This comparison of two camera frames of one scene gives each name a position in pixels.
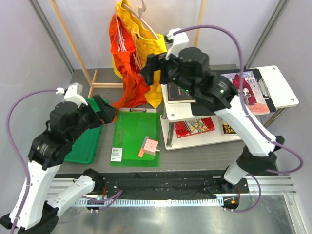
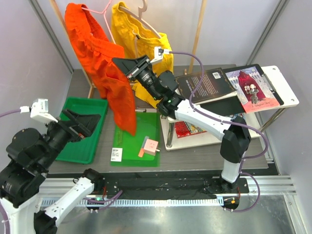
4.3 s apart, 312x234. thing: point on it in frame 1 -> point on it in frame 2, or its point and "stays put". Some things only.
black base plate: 192,183 stays put
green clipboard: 132,126 stays put
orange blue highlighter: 141,153 stays put
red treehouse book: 185,128 stays put
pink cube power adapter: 151,146 stays put
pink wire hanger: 123,42 -> 104,12
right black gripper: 156,63 -> 126,66
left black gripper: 106,114 -> 87,124
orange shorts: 134,87 -> 112,83
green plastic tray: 81,150 stays put
